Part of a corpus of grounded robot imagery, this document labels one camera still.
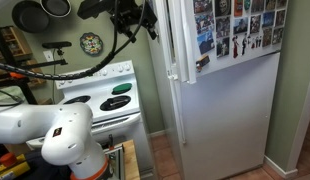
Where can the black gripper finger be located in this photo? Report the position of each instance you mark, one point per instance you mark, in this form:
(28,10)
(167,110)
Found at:
(153,34)
(151,15)

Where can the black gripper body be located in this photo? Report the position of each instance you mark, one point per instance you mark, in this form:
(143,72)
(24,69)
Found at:
(128,16)

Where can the white freezer door with magnets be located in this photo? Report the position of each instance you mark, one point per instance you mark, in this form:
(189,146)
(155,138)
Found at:
(225,63)

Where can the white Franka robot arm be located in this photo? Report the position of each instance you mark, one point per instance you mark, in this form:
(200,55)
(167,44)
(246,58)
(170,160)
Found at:
(61,133)

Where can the white refrigerator body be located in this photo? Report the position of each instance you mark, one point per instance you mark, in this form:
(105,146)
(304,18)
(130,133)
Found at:
(161,83)

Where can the white stove knob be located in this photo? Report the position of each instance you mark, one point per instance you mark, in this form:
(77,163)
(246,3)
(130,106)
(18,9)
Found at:
(127,66)
(120,68)
(104,72)

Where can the colorful decorative plate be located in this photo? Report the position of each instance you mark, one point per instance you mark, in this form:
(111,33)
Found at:
(91,43)

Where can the rectangular photo magnet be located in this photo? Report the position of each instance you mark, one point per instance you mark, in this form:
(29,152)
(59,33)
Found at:
(267,37)
(270,4)
(282,3)
(223,27)
(280,18)
(204,23)
(268,19)
(278,35)
(223,47)
(257,5)
(202,6)
(255,24)
(240,25)

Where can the blue sky photo magnet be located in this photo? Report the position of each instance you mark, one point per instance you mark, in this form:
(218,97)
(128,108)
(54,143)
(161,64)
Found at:
(206,43)

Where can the brown box-shaped magnet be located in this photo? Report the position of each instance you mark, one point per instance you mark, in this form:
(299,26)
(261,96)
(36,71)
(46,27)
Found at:
(203,62)

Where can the green burner cover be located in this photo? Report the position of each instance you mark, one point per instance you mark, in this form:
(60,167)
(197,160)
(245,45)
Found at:
(122,88)

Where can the dark skull picture magnet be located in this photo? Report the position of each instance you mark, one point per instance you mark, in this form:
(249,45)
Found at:
(223,7)

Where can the silver rimmed black pan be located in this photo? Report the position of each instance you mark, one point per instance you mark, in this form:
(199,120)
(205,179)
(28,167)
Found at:
(56,6)

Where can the large black stove burner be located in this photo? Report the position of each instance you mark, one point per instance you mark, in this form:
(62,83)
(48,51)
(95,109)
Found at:
(115,103)

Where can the red dress figure magnet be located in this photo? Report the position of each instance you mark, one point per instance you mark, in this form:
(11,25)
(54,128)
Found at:
(235,48)

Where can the red picture magnet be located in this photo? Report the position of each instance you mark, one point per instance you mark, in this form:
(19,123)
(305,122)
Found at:
(238,8)

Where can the black suit figure magnet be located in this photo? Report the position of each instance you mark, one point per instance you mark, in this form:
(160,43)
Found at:
(244,45)

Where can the white electric stove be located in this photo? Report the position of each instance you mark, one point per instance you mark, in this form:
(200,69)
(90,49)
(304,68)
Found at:
(105,116)

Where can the small green round magnet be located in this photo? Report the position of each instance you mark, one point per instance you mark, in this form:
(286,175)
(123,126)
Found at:
(247,4)

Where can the small black stove burner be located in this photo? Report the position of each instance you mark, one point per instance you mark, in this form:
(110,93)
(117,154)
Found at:
(77,99)

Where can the large black frying pan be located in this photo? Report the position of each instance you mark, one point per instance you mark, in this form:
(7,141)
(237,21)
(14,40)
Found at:
(30,16)

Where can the small figures magnet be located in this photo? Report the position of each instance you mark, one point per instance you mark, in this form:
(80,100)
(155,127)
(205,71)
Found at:
(255,41)

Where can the black clamp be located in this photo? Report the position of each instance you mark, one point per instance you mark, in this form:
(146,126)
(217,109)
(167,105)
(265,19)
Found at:
(111,141)

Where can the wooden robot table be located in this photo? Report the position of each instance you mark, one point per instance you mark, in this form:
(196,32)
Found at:
(131,160)

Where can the metal control box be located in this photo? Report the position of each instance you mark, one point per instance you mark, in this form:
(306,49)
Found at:
(115,163)

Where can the white baseboard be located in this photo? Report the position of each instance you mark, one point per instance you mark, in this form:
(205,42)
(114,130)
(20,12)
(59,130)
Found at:
(280,168)

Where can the red emergency stop button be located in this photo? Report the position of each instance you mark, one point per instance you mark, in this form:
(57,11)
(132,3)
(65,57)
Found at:
(10,161)

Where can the black stereo camera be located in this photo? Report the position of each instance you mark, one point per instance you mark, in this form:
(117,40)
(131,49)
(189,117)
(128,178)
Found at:
(56,44)

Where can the white wall switch plate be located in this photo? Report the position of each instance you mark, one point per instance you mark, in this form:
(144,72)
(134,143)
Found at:
(48,55)

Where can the black camera stand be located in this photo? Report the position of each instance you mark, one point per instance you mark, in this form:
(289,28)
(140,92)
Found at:
(45,63)

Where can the wooden wall shelf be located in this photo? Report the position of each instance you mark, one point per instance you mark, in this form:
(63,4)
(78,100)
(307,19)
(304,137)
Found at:
(15,43)

